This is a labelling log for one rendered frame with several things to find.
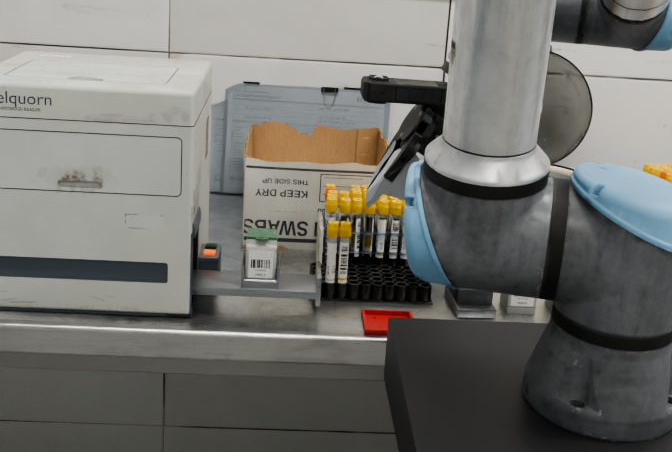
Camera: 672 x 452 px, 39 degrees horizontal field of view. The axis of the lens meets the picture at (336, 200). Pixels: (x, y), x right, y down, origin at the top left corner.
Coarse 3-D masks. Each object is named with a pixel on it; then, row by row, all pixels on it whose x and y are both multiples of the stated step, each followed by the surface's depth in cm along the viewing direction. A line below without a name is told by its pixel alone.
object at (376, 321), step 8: (368, 312) 128; (376, 312) 128; (384, 312) 128; (392, 312) 128; (400, 312) 128; (408, 312) 128; (368, 320) 126; (376, 320) 126; (384, 320) 127; (368, 328) 122; (376, 328) 124; (384, 328) 124
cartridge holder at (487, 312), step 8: (448, 288) 136; (464, 288) 130; (448, 296) 135; (456, 296) 131; (464, 296) 130; (472, 296) 130; (480, 296) 130; (488, 296) 131; (456, 304) 130; (464, 304) 131; (472, 304) 131; (480, 304) 131; (488, 304) 131; (456, 312) 130; (464, 312) 129; (472, 312) 129; (480, 312) 129; (488, 312) 129
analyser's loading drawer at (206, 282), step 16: (192, 272) 129; (208, 272) 129; (224, 272) 129; (240, 272) 130; (320, 272) 126; (192, 288) 124; (208, 288) 124; (224, 288) 124; (240, 288) 124; (256, 288) 124; (272, 288) 125; (288, 288) 125; (304, 288) 126; (320, 288) 124
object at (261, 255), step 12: (252, 240) 124; (264, 240) 124; (276, 240) 124; (252, 252) 124; (264, 252) 124; (276, 252) 124; (252, 264) 124; (264, 264) 124; (252, 276) 125; (264, 276) 125
